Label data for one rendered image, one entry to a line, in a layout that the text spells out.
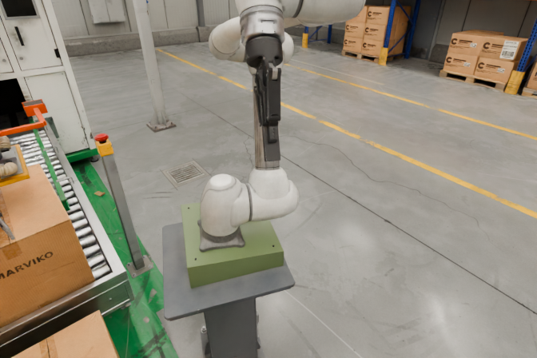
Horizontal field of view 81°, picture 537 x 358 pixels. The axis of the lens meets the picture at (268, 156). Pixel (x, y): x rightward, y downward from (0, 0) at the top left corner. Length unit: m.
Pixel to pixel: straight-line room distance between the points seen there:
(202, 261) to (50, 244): 0.63
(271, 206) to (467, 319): 1.58
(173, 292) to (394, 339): 1.34
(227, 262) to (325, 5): 0.95
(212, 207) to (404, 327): 1.48
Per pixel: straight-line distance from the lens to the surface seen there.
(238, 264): 1.29
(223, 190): 1.16
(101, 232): 1.96
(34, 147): 3.36
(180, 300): 1.32
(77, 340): 1.62
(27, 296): 1.69
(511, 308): 2.64
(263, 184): 1.21
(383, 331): 2.20
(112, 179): 2.04
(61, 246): 1.58
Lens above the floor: 1.79
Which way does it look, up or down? 30 degrees down
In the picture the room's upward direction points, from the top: straight up
